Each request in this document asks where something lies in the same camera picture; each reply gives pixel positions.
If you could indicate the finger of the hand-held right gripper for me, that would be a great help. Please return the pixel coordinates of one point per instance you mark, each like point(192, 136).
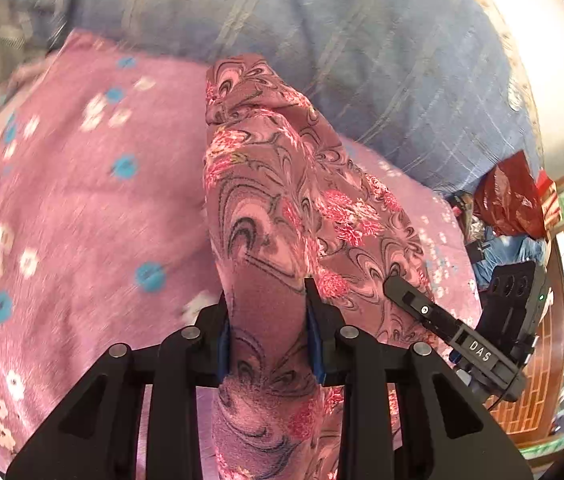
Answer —
point(414, 305)

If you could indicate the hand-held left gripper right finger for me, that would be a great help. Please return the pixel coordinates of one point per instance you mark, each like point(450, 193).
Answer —
point(314, 345)

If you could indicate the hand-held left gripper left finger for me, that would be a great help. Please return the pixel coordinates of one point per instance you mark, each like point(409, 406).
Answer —
point(224, 355)

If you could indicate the pink floral garment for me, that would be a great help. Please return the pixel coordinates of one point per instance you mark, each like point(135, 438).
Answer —
point(282, 200)

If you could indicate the wooden lattice cabinet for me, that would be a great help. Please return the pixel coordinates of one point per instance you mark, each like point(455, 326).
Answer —
point(532, 395)

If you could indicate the blue denim cloth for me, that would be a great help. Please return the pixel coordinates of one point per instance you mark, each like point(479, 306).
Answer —
point(507, 252)

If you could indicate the red plastic bag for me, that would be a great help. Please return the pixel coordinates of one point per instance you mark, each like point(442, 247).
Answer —
point(509, 200)

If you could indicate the red box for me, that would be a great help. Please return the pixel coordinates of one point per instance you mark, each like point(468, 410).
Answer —
point(547, 200)

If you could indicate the pink flowered bedsheet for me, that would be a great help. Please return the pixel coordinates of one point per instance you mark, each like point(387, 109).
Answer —
point(86, 200)

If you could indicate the blue plaid quilt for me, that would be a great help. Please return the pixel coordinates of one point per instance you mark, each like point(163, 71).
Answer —
point(362, 60)

